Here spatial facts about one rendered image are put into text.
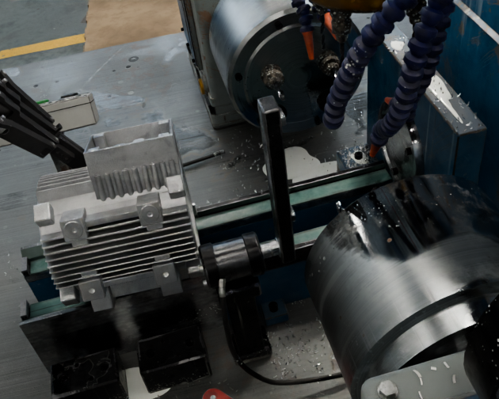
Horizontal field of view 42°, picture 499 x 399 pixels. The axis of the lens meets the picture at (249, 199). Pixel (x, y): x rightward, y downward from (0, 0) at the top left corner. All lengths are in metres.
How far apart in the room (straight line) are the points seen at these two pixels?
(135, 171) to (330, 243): 0.29
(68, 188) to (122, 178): 0.08
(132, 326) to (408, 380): 0.55
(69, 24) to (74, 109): 2.74
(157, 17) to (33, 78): 1.65
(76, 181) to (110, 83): 0.79
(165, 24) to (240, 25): 2.19
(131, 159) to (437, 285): 0.44
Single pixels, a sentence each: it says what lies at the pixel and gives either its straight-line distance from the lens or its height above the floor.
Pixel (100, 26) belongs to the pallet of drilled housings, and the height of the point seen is 0.15.
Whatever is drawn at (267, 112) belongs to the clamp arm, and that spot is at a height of 1.25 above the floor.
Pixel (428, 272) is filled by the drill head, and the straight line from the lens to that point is 0.65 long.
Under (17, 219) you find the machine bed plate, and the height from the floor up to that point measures 0.80.
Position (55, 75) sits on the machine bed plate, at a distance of 1.78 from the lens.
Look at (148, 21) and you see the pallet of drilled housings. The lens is 3.35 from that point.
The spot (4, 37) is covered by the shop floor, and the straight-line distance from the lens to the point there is 3.93.
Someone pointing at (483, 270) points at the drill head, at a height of 1.16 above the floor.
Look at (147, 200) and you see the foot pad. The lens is 0.85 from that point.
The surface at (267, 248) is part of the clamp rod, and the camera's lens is 0.86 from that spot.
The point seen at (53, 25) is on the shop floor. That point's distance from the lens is 3.89.
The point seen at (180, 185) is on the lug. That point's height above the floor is 1.10.
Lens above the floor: 1.67
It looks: 44 degrees down
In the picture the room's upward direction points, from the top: 9 degrees counter-clockwise
